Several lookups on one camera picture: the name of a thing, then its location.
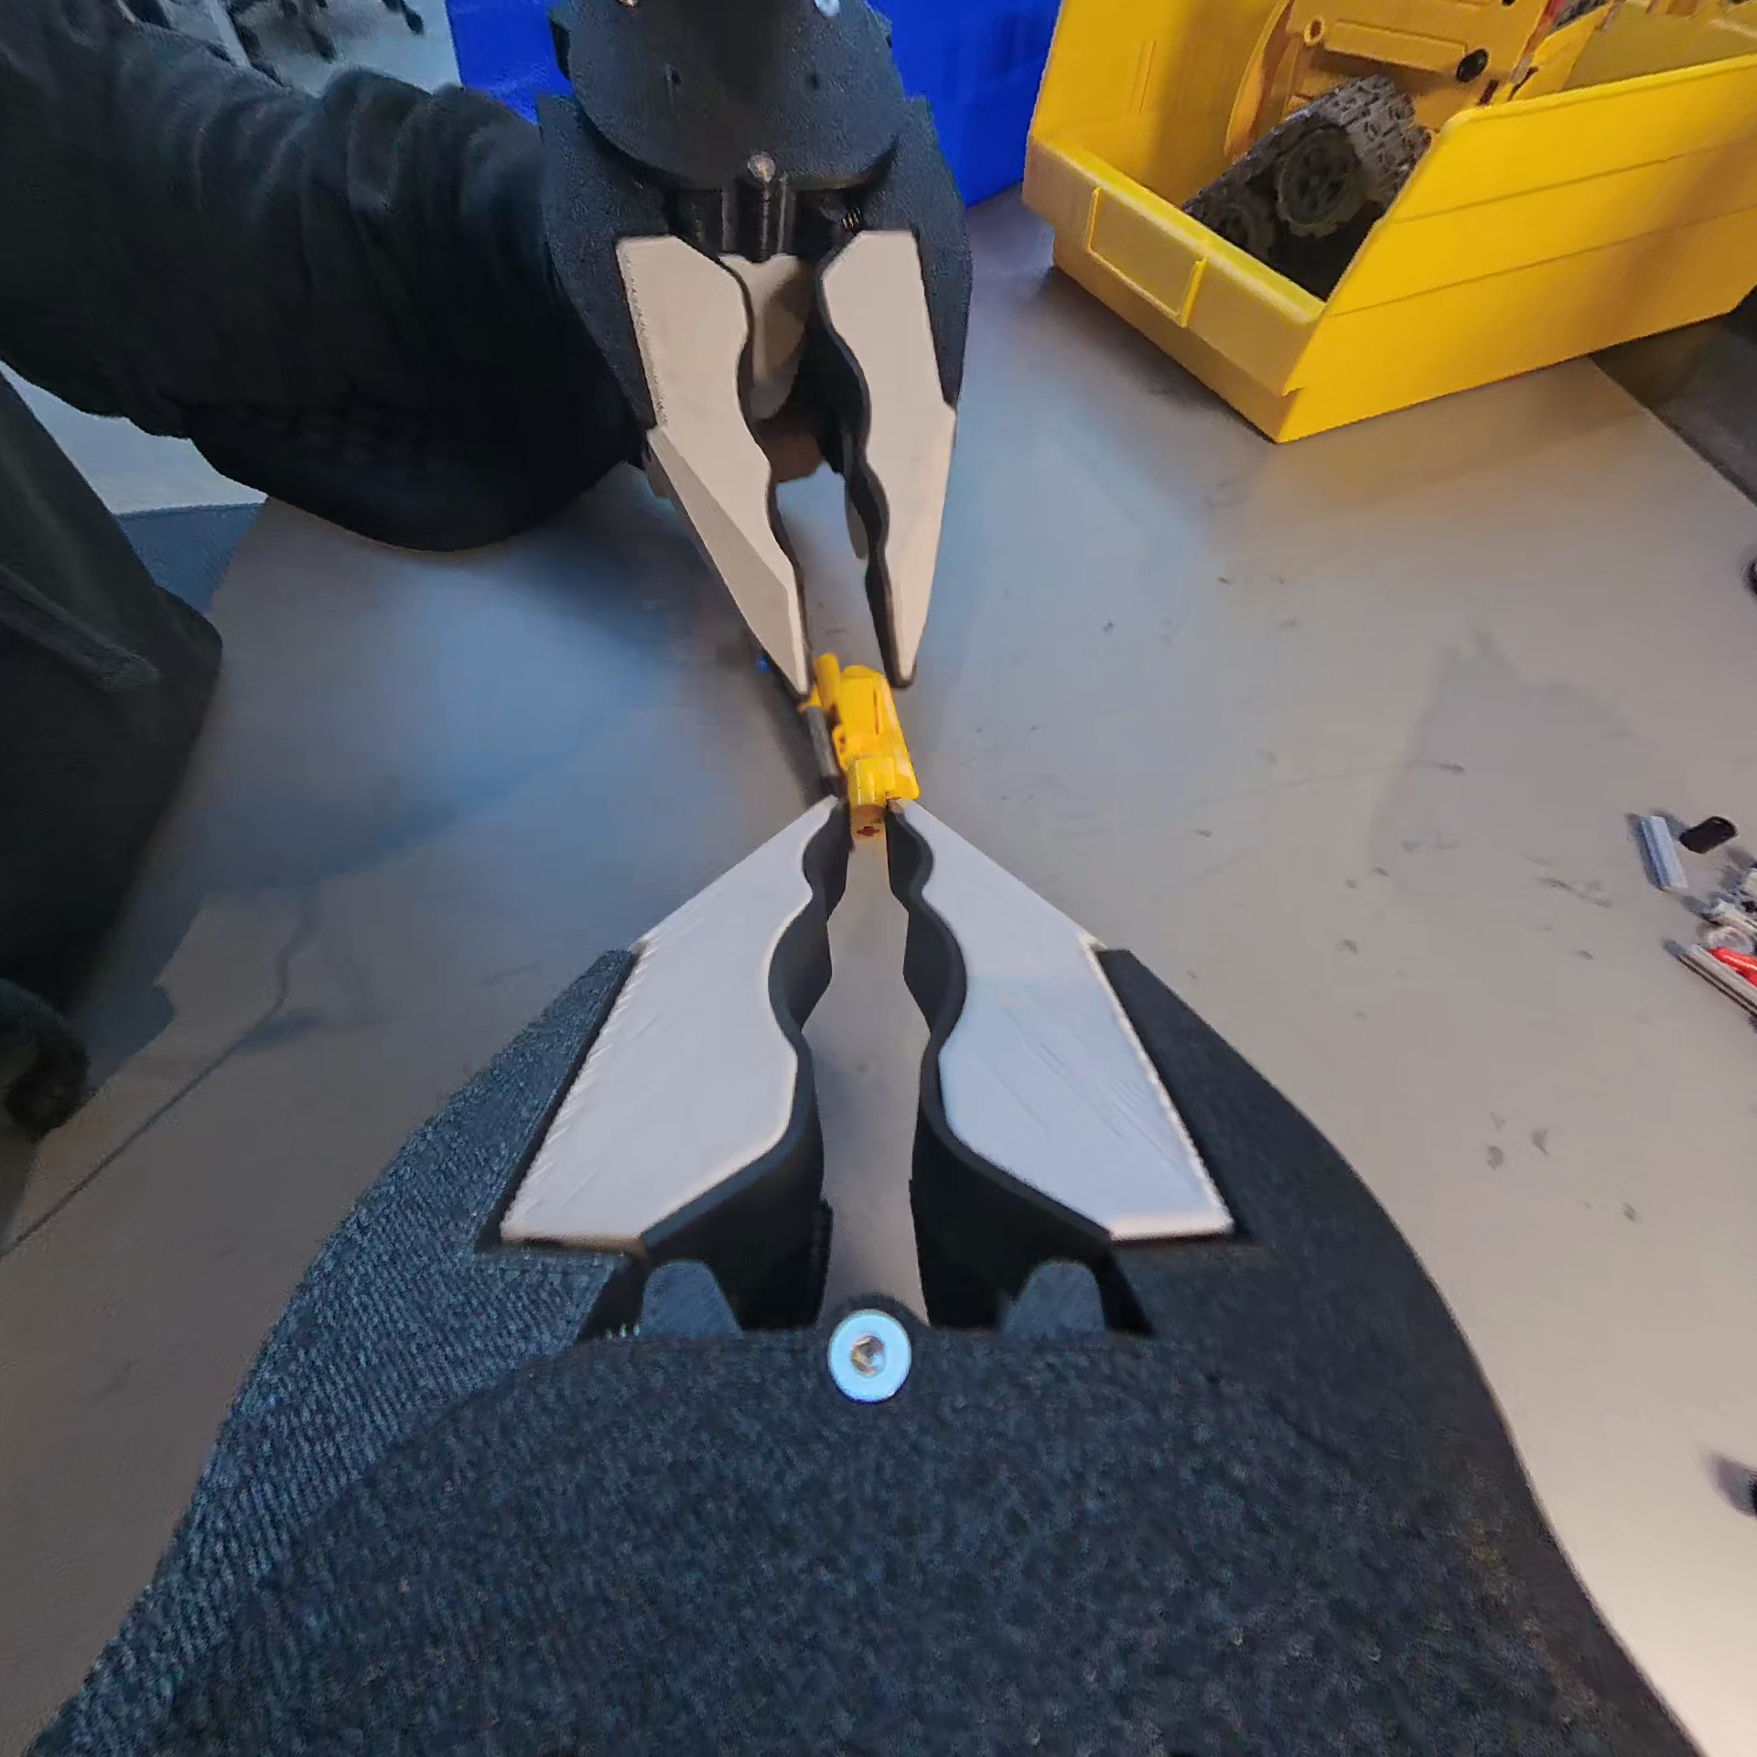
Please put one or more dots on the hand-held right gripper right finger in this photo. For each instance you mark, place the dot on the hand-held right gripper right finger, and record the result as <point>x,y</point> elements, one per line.
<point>1057,1098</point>

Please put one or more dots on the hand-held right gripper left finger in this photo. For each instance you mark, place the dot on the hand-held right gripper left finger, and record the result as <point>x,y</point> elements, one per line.
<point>660,1098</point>

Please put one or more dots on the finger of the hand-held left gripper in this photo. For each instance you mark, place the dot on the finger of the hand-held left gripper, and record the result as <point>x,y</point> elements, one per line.
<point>692,370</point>
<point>906,412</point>

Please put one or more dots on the yellow toy actuator assembly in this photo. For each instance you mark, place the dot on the yellow toy actuator assembly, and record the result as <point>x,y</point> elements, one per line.
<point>857,699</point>

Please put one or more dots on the yellow angled toy beam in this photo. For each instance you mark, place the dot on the yellow angled toy beam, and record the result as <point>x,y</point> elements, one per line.
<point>878,793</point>

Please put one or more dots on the person's left forearm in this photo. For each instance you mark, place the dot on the person's left forearm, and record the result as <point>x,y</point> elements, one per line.
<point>275,274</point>

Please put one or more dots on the grey desk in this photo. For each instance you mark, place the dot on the grey desk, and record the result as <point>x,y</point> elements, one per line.
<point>1235,824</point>

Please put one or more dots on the blue storage bin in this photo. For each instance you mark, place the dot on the blue storage bin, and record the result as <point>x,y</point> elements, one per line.
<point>987,83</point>

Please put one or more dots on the yellow tracked toy vehicle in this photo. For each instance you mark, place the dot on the yellow tracked toy vehicle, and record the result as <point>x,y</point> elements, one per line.
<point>1319,152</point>

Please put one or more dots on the yellow bin with toy vehicle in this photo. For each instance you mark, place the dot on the yellow bin with toy vehicle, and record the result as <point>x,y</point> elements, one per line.
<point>1442,329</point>

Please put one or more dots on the pile of small toy parts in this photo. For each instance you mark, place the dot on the pile of small toy parts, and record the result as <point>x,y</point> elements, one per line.
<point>1662,852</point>

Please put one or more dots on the person's black hoodie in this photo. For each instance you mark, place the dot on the person's black hoodie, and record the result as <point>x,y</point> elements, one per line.
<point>81,769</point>

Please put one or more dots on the black toy pin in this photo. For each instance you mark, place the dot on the black toy pin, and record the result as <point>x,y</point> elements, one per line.
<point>1742,1486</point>

